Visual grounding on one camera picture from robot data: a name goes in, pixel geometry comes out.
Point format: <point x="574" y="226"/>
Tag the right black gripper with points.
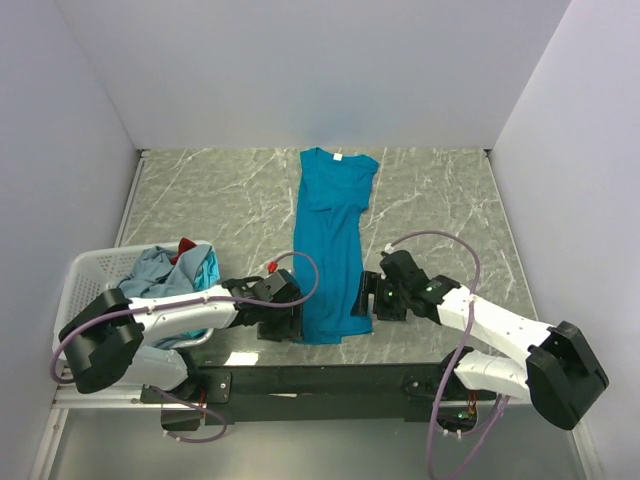
<point x="372" y="283"/>

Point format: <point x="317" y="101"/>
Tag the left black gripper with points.
<point x="290" y="328"/>

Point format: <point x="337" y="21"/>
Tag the teal blue t shirt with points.
<point x="333" y="193"/>

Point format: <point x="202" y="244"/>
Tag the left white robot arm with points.
<point x="116" y="339"/>

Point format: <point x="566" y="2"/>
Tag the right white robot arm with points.
<point x="552" y="367"/>

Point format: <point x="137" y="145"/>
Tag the black base beam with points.
<point x="308" y="392"/>

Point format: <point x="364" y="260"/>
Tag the teal t shirt in basket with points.
<point x="208" y="273"/>

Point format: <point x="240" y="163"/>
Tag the red garment in basket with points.
<point x="184" y="246"/>

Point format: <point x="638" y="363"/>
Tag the grey blue t shirt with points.
<point x="160" y="273"/>

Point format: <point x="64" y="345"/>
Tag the white plastic laundry basket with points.
<point x="80" y="290"/>

